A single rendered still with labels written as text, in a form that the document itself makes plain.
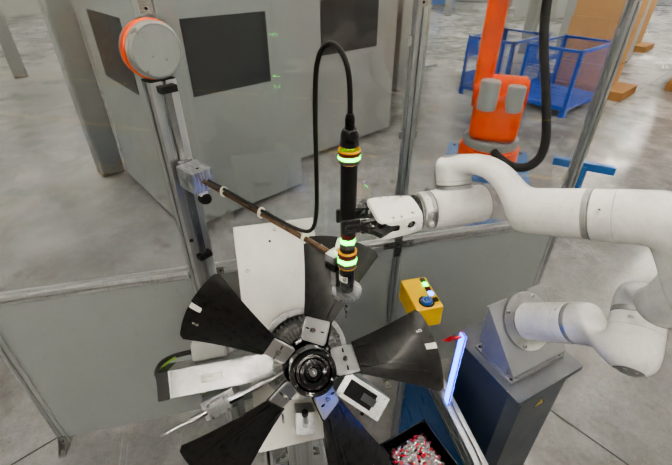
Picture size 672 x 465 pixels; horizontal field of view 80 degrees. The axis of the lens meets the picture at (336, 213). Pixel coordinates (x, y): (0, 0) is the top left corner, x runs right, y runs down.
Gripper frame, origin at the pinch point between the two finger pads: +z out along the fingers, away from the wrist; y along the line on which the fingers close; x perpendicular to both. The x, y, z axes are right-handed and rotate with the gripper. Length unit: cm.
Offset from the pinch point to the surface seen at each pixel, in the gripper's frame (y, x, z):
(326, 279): 13.7, -27.9, 2.1
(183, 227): 55, -32, 44
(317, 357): -2.6, -38.5, 8.0
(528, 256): 71, -86, -117
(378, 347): 0.9, -43.8, -9.5
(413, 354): -3.0, -44.5, -18.3
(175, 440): 59, -163, 74
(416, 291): 30, -56, -34
